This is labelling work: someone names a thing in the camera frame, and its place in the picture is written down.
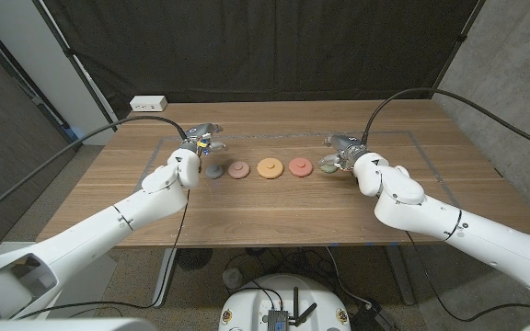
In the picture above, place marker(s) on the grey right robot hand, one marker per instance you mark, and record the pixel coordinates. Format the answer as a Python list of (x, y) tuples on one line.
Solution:
[(350, 147)]

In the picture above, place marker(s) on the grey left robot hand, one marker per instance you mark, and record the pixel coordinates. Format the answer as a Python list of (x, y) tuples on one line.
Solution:
[(198, 135)]

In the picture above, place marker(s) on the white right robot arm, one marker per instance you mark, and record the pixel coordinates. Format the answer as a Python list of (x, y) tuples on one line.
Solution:
[(476, 234)]

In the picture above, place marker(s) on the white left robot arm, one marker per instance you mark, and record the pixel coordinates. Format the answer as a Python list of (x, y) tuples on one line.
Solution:
[(85, 246)]

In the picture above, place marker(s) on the white power strip box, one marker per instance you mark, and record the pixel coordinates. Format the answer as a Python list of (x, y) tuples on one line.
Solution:
[(148, 103)]

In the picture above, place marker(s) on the black curtain backdrop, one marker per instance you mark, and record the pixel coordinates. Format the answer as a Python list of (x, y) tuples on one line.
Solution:
[(265, 46)]

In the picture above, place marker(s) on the round black floor fan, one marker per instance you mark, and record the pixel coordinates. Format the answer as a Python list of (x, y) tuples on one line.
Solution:
[(194, 258)]

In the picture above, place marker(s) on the grey table leg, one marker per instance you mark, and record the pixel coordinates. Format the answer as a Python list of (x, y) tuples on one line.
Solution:
[(400, 276)]

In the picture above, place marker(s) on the black backdrop stand pole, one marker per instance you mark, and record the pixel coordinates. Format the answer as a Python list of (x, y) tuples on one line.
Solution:
[(76, 64), (458, 43)]

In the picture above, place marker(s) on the round grey floor object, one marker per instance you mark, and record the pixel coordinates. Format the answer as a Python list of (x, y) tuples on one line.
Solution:
[(233, 278)]

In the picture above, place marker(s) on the white table leg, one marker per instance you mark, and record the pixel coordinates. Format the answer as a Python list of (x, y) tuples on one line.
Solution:
[(164, 280)]

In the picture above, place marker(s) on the black power brick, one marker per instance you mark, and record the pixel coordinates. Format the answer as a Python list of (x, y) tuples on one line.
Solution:
[(375, 319)]

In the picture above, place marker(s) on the white robot torso base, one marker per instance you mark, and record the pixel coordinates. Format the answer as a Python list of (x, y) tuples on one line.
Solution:
[(246, 303)]

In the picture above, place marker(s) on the grey radio module with antennas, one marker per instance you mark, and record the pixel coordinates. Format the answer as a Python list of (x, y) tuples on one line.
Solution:
[(278, 319)]

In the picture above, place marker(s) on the white robot chest cover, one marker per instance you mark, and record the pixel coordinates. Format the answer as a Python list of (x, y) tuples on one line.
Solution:
[(62, 325)]

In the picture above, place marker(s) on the black metal frame bar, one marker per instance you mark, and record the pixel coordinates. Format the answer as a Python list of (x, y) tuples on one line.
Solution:
[(39, 103)]

